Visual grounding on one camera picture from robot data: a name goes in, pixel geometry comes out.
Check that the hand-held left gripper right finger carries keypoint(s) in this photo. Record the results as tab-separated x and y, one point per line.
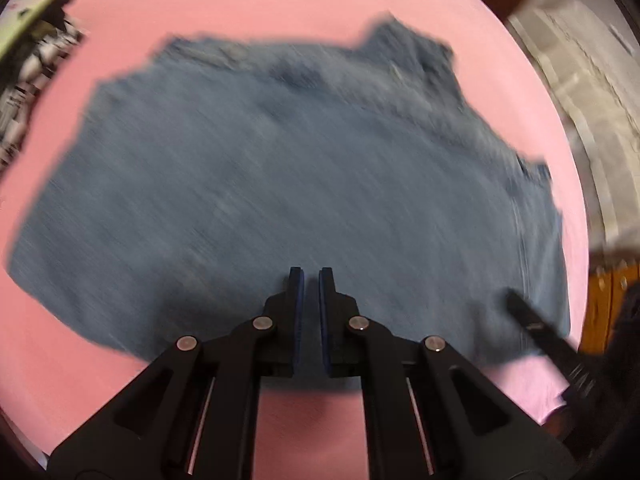
324	320

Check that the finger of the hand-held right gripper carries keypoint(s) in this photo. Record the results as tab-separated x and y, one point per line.
535	325

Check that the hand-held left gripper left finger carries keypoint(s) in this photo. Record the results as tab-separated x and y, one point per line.
299	320

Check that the blue denim jacket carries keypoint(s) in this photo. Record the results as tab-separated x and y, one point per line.
250	185

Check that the wooden drawer cabinet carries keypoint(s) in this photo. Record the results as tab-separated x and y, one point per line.
600	305

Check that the white lace-covered furniture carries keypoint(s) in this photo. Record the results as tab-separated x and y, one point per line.
590	110

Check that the pink bed blanket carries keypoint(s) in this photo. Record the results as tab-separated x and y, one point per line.
250	0

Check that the black white printed garment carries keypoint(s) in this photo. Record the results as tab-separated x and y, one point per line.
25	95

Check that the white printed pillow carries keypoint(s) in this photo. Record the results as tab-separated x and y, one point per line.
20	10

